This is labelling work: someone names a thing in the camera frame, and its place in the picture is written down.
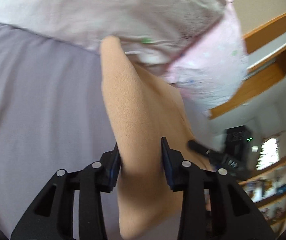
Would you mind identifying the tan garment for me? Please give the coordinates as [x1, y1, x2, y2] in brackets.
[100, 35, 213, 240]

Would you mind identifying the window with curtain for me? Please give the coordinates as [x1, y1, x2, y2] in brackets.
[256, 138, 280, 171]

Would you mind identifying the wooden bookshelf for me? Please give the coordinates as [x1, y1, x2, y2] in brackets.
[239, 156, 286, 237]

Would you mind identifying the pink floral pillow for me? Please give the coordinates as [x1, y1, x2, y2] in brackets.
[162, 0, 249, 112]

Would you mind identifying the lavender bed sheet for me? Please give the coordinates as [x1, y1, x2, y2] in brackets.
[0, 21, 224, 240]

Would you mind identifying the wooden headboard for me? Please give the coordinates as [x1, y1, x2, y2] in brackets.
[209, 13, 286, 120]

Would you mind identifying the tree print pillow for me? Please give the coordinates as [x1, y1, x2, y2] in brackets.
[0, 0, 226, 66]

